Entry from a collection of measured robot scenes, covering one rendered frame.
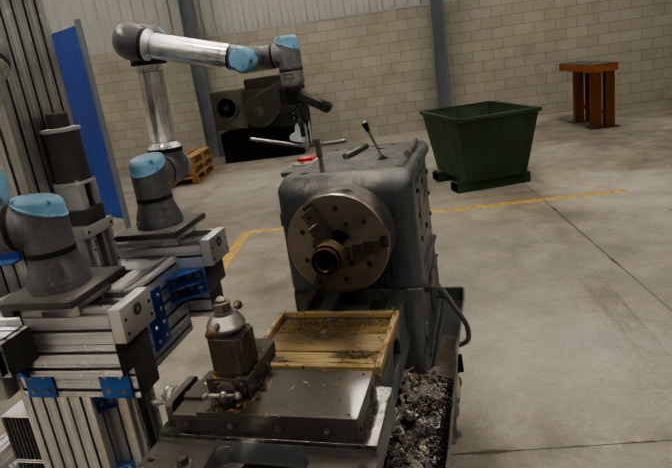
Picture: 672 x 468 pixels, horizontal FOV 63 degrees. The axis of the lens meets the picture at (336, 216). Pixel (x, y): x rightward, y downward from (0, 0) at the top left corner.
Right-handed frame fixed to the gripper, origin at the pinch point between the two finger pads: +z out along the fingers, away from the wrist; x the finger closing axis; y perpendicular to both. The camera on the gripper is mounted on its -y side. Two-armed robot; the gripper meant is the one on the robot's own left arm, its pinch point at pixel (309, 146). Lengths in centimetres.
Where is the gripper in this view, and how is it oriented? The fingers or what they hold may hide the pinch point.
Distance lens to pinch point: 184.3
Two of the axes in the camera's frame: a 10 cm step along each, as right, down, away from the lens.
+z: 1.4, 9.5, 2.7
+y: -9.6, 0.6, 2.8
